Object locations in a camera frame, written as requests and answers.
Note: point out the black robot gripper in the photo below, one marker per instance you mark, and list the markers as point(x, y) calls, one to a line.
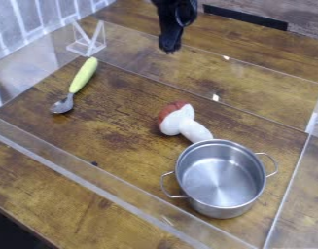
point(176, 13)

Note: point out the white plush mushroom red cap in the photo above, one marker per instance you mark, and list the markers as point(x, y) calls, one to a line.
point(176, 120)

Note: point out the silver metal pot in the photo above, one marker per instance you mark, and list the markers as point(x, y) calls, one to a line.
point(220, 176)

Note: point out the clear acrylic triangle stand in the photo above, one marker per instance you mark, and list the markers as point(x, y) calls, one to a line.
point(87, 45)

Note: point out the black strip on table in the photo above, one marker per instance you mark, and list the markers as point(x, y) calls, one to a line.
point(250, 18)

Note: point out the yellow handled metal spoon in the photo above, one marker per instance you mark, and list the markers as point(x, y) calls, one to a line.
point(79, 81)

